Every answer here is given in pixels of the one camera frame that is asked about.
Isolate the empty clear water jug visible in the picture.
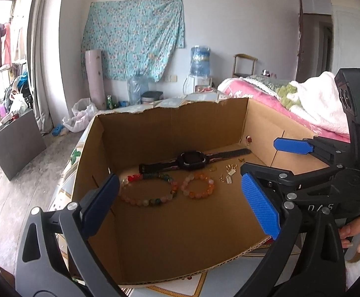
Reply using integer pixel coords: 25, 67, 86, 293
127, 73, 149, 106

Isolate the black smartwatch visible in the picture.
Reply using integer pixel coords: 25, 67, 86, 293
138, 149, 251, 174

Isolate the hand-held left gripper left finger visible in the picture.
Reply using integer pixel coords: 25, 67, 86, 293
14, 173, 129, 297

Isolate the lace trimmed floral pillow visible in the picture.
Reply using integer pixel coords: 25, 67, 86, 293
245, 74, 292, 89

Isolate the multicoloured bead bracelet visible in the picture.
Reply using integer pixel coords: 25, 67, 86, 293
118, 173, 179, 206

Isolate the wooden chair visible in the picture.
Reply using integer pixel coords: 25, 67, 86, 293
232, 54, 257, 78

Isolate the grey lidded bin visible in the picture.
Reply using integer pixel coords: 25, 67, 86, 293
140, 91, 163, 103

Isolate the white plastic bag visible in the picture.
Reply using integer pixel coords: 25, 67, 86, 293
63, 98, 97, 132

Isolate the white water dispenser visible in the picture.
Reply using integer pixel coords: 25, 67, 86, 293
184, 76, 213, 95

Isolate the grey curtain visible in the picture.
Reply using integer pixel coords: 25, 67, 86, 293
28, 0, 69, 135

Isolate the pink orange bead bracelet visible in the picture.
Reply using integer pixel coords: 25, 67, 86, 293
181, 173, 216, 199

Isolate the blue water dispenser bottle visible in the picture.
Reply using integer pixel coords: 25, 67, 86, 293
190, 46, 211, 77

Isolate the pile of clothes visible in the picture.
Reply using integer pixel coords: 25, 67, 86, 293
2, 71, 35, 115

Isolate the teal floral wall cloth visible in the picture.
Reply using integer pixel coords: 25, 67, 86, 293
81, 0, 186, 82

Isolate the brown cardboard box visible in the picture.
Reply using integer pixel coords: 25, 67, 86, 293
70, 97, 331, 287

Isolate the pink blanket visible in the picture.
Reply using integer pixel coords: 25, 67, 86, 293
218, 77, 351, 143

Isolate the white fluffy towel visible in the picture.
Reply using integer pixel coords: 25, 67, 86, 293
291, 72, 351, 135

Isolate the grey cabinet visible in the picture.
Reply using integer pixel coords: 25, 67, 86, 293
0, 109, 47, 181

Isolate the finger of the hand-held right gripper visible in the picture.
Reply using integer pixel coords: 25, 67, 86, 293
274, 135, 351, 168
240, 162, 346, 198

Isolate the green fuzzy cloth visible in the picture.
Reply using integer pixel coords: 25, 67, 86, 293
276, 83, 301, 106

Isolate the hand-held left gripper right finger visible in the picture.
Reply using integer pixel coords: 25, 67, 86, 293
229, 173, 354, 297

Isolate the brown wooden door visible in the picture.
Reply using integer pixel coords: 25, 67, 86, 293
296, 0, 306, 82

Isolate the pale pink rolled mat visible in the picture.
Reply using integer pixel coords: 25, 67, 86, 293
85, 49, 105, 110

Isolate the white wardrobe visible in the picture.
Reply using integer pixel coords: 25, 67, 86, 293
330, 0, 360, 75

